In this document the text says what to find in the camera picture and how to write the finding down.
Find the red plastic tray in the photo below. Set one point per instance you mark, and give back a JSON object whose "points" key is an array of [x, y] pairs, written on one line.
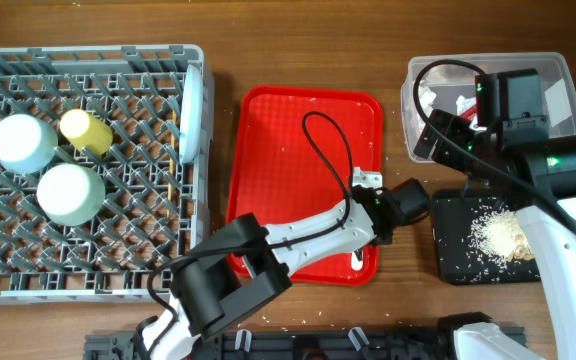
{"points": [[295, 149]]}

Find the white tissue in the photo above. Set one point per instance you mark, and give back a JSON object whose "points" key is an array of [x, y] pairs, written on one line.
{"points": [[465, 104], [426, 99]]}

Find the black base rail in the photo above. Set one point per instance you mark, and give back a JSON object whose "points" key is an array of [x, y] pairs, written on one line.
{"points": [[398, 343]]}

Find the white plastic fork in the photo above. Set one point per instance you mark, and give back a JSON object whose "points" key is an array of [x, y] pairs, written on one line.
{"points": [[357, 260]]}

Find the white round plate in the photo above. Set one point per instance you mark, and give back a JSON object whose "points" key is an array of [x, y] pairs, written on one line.
{"points": [[190, 115]]}

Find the black tray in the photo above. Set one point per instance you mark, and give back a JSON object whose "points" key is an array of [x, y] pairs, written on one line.
{"points": [[451, 212]]}

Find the clear plastic bin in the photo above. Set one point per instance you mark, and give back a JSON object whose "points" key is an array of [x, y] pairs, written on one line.
{"points": [[449, 82]]}

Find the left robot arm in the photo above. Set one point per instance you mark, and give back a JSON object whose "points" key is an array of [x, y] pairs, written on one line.
{"points": [[245, 265]]}

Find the red snack wrapper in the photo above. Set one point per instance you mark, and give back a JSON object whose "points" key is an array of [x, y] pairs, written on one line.
{"points": [[470, 116]]}

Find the wooden chopstick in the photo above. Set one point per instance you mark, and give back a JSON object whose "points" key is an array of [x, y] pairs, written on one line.
{"points": [[172, 166]]}

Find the rice and nut scraps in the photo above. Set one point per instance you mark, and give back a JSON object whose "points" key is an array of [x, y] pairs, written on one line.
{"points": [[498, 235]]}

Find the grey dishwasher rack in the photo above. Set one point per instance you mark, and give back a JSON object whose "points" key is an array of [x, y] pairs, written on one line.
{"points": [[133, 89]]}

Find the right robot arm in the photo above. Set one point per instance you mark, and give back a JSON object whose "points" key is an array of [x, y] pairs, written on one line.
{"points": [[511, 150]]}

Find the light green food bowl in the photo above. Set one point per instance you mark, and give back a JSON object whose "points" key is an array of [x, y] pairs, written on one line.
{"points": [[70, 194]]}

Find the yellow plastic cup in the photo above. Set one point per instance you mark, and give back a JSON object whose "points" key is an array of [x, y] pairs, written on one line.
{"points": [[82, 129]]}

